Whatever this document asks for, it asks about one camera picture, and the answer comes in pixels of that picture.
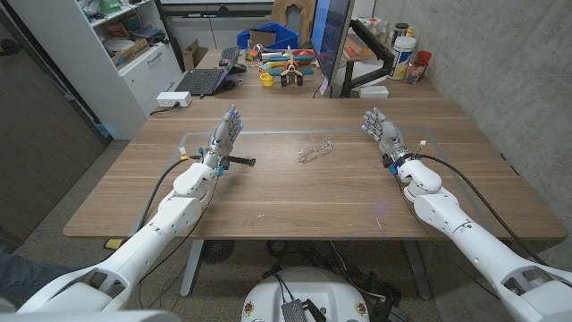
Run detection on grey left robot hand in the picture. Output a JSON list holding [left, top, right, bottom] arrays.
[[199, 105, 245, 171]]

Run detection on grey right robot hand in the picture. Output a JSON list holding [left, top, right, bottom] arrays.
[[360, 106, 416, 169]]

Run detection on small white box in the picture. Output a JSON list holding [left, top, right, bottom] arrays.
[[357, 84, 390, 99]]

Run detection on black laptop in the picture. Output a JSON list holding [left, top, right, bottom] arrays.
[[174, 47, 242, 97]]

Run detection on white power strip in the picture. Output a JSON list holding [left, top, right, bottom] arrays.
[[156, 90, 193, 108]]

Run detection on clear glass jar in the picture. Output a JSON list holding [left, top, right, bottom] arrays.
[[404, 60, 425, 85]]

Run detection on white canister with label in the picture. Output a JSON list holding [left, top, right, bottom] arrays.
[[387, 35, 417, 81]]

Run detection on black keyboard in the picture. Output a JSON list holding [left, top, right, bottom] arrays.
[[217, 46, 241, 67]]

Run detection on open brown cardboard box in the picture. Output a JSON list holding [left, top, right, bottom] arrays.
[[181, 38, 209, 72]]

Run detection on wooden toy airplane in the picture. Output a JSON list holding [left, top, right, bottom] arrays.
[[266, 45, 315, 88]]

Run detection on dark bottle with black lid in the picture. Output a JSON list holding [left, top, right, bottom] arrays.
[[392, 22, 410, 46]]

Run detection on black computer monitor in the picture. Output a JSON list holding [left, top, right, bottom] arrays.
[[310, 0, 357, 86]]

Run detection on round black fan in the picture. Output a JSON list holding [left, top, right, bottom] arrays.
[[199, 240, 236, 265]]

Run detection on blue plastic bin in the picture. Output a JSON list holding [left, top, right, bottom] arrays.
[[236, 21, 300, 51]]

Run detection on printed cardboard shelf box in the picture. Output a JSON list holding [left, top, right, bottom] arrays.
[[110, 38, 151, 67]]

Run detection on grey metal table leg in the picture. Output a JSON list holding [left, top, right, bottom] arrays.
[[401, 240, 433, 301], [180, 240, 206, 298]]

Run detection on white plate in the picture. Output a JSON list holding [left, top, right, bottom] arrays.
[[103, 38, 135, 54]]

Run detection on white shelf cabinet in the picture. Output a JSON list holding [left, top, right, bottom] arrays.
[[6, 0, 184, 140]]

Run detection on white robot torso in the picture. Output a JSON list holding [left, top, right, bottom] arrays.
[[240, 267, 371, 322]]

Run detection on grey finned module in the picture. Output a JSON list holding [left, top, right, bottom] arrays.
[[280, 299, 308, 322]]

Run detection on person's leg in jeans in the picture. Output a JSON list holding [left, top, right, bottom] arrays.
[[0, 250, 77, 309]]

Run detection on black velcro strap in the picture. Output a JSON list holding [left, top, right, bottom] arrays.
[[222, 155, 257, 168]]

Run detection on clear frame glasses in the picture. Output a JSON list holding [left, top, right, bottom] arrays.
[[298, 140, 334, 165]]

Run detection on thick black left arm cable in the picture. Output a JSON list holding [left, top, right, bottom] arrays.
[[136, 154, 203, 233]]

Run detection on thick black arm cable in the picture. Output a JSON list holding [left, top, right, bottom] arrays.
[[136, 154, 203, 233], [415, 153, 549, 267]]

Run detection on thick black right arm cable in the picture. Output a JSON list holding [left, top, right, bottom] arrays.
[[415, 153, 549, 267]]

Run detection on black floor cable tangle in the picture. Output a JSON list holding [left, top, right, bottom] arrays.
[[263, 240, 403, 317]]

